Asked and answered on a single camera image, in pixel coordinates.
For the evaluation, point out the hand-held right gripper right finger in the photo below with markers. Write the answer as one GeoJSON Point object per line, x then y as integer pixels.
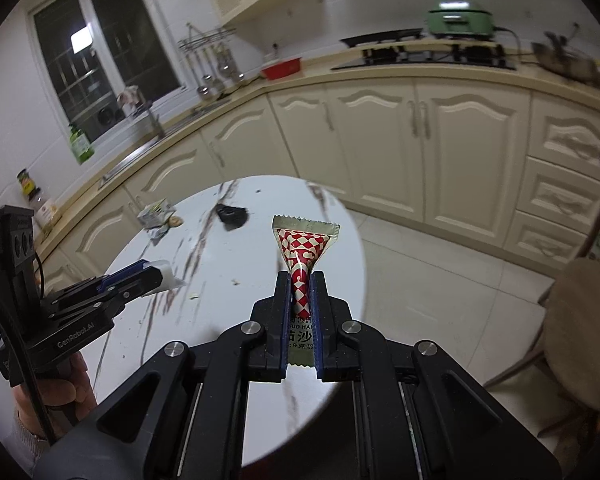
{"type": "Point", "coordinates": [316, 320]}

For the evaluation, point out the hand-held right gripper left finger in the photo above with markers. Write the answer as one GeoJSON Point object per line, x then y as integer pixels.
{"type": "Point", "coordinates": [286, 320]}

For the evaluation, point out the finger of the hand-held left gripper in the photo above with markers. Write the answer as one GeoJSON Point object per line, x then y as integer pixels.
{"type": "Point", "coordinates": [125, 274]}
{"type": "Point", "coordinates": [140, 287]}

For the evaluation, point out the white plastic bag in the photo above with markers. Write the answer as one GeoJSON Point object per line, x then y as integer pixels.
{"type": "Point", "coordinates": [169, 276]}

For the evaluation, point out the red checkered snack wrapper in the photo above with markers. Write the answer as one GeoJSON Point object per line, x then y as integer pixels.
{"type": "Point", "coordinates": [300, 252]}

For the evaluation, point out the person's left forearm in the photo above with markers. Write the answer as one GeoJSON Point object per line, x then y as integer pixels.
{"type": "Point", "coordinates": [27, 447]}

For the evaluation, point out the person's left hand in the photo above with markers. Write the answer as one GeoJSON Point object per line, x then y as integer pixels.
{"type": "Point", "coordinates": [60, 390]}

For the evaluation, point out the milk carton with straw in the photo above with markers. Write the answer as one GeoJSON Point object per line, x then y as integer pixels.
{"type": "Point", "coordinates": [155, 212]}

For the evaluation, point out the brown cookie piece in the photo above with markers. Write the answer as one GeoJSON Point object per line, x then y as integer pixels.
{"type": "Point", "coordinates": [175, 221]}

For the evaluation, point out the large clear jar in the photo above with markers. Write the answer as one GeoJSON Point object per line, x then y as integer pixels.
{"type": "Point", "coordinates": [47, 210]}

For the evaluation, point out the steel kitchen sink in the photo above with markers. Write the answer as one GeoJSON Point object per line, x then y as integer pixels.
{"type": "Point", "coordinates": [130, 160]}

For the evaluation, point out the crumpled black plastic bag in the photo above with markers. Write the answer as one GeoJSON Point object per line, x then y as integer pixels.
{"type": "Point", "coordinates": [232, 216]}

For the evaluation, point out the yellow label sauce jar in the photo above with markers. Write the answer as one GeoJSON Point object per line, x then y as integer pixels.
{"type": "Point", "coordinates": [28, 182]}

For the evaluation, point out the green glass bottle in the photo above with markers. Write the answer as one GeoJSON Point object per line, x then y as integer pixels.
{"type": "Point", "coordinates": [81, 145]}

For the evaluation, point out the steel faucet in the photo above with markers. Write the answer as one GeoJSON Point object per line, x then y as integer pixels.
{"type": "Point", "coordinates": [152, 120]}

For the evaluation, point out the pink cloth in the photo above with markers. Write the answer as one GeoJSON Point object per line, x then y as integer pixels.
{"type": "Point", "coordinates": [130, 95]}

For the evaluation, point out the hanging steel ladle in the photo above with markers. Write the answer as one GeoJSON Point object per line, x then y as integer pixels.
{"type": "Point", "coordinates": [225, 67]}
{"type": "Point", "coordinates": [202, 91]}
{"type": "Point", "coordinates": [237, 76]}

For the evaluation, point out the cream base cabinets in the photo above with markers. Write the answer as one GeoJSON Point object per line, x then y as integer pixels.
{"type": "Point", "coordinates": [405, 135]}

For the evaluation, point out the hanging steel spatula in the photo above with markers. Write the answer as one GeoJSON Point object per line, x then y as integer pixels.
{"type": "Point", "coordinates": [216, 82]}

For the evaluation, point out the dark kitchen window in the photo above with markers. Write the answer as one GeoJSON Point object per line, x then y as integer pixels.
{"type": "Point", "coordinates": [100, 55]}

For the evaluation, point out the red plastic basin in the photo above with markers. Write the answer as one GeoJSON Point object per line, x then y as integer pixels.
{"type": "Point", "coordinates": [281, 68]}

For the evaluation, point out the wooden chair with cushion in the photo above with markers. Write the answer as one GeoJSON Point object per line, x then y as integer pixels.
{"type": "Point", "coordinates": [585, 320]}

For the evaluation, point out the black glass gas stove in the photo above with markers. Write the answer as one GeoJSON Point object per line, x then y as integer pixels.
{"type": "Point", "coordinates": [430, 59]}

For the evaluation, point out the black induction cooker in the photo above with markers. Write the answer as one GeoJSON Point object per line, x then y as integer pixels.
{"type": "Point", "coordinates": [380, 36]}

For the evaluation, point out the green electric cooker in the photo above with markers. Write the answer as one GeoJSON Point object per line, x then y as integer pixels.
{"type": "Point", "coordinates": [457, 17]}

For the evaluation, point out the steel pot with lid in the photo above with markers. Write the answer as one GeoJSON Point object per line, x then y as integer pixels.
{"type": "Point", "coordinates": [565, 60]}

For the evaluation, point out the wall socket with plug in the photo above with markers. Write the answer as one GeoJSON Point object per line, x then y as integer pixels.
{"type": "Point", "coordinates": [275, 48]}

